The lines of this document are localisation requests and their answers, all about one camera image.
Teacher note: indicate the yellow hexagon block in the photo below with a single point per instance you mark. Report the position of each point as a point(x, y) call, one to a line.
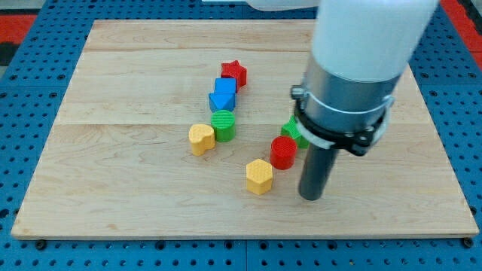
point(259, 176)

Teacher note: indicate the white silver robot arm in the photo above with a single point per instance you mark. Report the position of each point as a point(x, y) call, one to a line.
point(359, 50)

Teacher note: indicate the yellow heart block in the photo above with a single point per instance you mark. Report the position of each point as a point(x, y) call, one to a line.
point(201, 138)

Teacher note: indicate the green cylinder block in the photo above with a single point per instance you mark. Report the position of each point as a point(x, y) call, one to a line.
point(224, 124)

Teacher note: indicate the blue triangle block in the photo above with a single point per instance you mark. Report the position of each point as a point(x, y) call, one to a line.
point(222, 101)

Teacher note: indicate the red cylinder block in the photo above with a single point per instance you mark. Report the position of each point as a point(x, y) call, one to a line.
point(283, 151)

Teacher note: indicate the green star block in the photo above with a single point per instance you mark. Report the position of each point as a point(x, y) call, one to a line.
point(290, 129)

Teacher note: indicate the blue cube block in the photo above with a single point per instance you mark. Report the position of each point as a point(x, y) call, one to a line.
point(225, 85)

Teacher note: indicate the red star block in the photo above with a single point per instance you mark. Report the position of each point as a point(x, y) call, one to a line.
point(236, 71)

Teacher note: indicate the light wooden board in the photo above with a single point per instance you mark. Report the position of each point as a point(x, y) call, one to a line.
point(118, 163)

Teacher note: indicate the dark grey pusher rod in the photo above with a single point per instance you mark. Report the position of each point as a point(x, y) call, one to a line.
point(316, 171)

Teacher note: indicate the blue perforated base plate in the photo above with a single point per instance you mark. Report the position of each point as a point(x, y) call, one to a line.
point(446, 67)

